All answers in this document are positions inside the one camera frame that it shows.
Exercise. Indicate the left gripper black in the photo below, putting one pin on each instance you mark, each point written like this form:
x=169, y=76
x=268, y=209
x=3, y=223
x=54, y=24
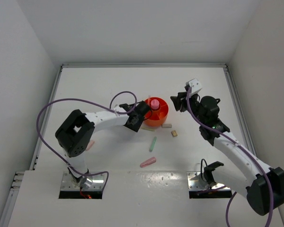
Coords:
x=136, y=126

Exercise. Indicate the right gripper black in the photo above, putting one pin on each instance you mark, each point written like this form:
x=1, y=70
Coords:
x=180, y=101

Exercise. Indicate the yellow thin pen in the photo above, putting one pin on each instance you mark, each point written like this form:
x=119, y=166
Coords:
x=148, y=129

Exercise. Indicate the pink capped clear tube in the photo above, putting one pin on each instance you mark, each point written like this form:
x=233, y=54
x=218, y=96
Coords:
x=155, y=104

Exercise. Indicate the red thin pen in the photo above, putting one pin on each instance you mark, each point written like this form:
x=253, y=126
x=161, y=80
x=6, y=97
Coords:
x=149, y=101

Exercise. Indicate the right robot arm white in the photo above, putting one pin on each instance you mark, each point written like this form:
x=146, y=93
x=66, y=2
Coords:
x=261, y=185

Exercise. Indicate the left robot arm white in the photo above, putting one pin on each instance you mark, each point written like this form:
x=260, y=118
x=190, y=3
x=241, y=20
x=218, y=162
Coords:
x=74, y=135

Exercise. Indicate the orange round divided container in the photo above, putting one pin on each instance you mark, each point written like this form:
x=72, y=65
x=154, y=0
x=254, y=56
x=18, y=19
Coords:
x=158, y=117

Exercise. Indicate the green highlighter pen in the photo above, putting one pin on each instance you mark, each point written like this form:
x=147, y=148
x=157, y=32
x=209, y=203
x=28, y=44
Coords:
x=152, y=144

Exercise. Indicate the grey eraser block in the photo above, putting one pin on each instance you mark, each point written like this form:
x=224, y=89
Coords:
x=166, y=125

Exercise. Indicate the tan small eraser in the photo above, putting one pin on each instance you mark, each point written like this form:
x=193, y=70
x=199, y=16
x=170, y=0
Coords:
x=174, y=133

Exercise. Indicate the pink highlighter pen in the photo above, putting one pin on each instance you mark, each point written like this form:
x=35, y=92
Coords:
x=148, y=162

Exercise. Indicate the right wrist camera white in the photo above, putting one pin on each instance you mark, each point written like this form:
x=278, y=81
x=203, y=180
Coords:
x=193, y=86

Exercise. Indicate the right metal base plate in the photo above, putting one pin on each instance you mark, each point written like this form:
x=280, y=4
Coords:
x=195, y=183

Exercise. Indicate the metal base plate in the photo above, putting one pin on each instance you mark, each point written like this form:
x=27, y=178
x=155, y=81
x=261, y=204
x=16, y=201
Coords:
x=86, y=183
x=195, y=183

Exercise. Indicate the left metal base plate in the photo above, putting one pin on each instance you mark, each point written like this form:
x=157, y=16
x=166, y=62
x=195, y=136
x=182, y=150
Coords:
x=86, y=183

